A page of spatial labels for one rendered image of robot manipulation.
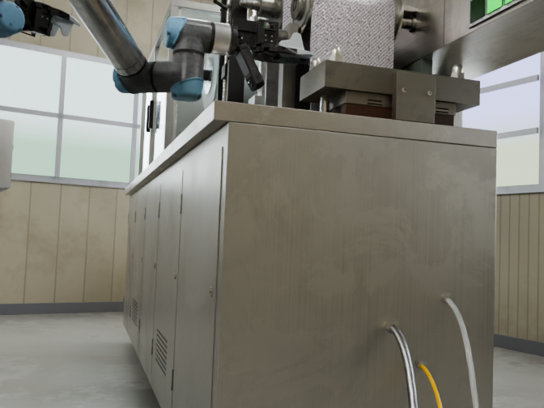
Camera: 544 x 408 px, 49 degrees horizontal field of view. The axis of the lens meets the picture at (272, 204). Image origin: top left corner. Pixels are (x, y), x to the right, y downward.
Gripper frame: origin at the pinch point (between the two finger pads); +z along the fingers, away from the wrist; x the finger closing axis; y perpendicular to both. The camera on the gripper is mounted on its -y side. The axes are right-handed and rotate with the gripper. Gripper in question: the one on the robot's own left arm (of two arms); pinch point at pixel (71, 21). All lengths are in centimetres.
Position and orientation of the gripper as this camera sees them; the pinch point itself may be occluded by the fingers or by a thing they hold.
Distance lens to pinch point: 189.7
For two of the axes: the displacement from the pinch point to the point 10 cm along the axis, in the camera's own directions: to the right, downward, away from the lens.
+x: 8.2, 1.4, -5.5
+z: 5.4, 0.7, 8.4
